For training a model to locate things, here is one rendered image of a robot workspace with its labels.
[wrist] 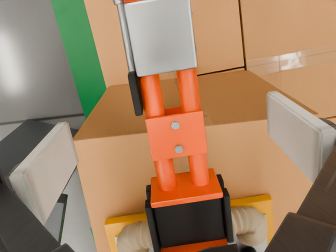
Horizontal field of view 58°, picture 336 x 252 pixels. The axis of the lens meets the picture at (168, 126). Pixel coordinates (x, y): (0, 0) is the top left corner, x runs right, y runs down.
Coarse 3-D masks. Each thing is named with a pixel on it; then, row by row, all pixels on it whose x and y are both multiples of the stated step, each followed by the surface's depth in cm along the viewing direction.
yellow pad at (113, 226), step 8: (120, 216) 53; (128, 216) 52; (136, 216) 52; (144, 216) 52; (104, 224) 52; (112, 224) 51; (120, 224) 51; (112, 232) 52; (112, 240) 52; (112, 248) 53; (152, 248) 53; (160, 248) 53
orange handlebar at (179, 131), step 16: (128, 0) 28; (144, 80) 31; (192, 80) 31; (144, 96) 32; (160, 96) 32; (192, 96) 32; (160, 112) 32; (176, 112) 34; (192, 112) 32; (160, 128) 32; (176, 128) 32; (192, 128) 32; (160, 144) 33; (176, 144) 33; (192, 144) 33; (160, 160) 34; (192, 160) 34; (160, 176) 35; (192, 176) 36; (208, 176) 36
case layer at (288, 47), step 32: (96, 0) 78; (192, 0) 79; (224, 0) 79; (256, 0) 79; (288, 0) 80; (320, 0) 80; (96, 32) 81; (224, 32) 82; (256, 32) 82; (288, 32) 82; (320, 32) 83; (224, 64) 85; (256, 64) 85; (288, 64) 85; (320, 64) 86; (320, 96) 89
